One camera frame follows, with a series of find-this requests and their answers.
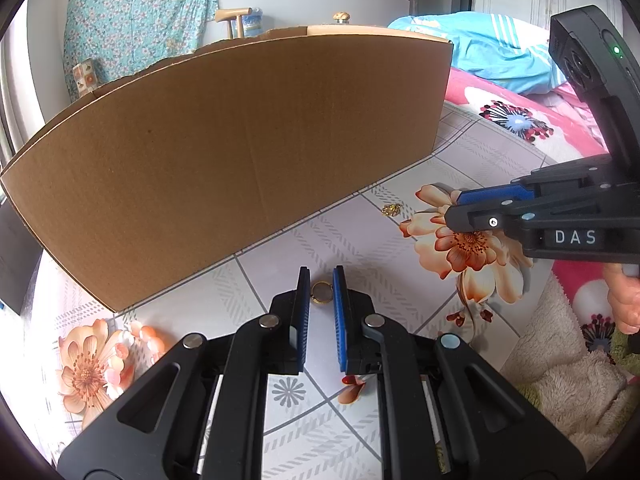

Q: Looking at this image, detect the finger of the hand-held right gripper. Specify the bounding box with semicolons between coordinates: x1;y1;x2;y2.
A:
444;182;636;241
452;154;621;206

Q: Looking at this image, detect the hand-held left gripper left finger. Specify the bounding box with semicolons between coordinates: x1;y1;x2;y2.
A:
57;266;313;480

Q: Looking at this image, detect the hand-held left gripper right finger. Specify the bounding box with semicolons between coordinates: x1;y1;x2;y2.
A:
331;266;586;480

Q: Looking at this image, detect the brown cardboard box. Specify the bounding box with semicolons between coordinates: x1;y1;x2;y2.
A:
0;24;455;313

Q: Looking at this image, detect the person's right hand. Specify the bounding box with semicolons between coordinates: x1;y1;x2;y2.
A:
601;262;640;335

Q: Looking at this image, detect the pink floral blanket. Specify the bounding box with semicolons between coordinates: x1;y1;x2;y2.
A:
445;67;640;341

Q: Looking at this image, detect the floral checked tablecloth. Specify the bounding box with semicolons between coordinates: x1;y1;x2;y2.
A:
27;102;608;480

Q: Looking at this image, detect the blue striped garment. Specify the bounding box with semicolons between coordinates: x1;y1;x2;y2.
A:
387;10;568;96

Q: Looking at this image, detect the green fluffy towel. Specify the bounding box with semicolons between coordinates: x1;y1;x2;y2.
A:
612;332;640;376

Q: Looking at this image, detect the blue water jug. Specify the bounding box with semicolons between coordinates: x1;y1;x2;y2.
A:
244;7;266;37

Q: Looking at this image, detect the dark grey cabinet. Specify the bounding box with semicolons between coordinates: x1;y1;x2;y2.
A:
0;200;43;316

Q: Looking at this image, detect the teal floral hanging cloth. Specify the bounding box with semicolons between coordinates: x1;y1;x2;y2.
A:
64;0;221;101

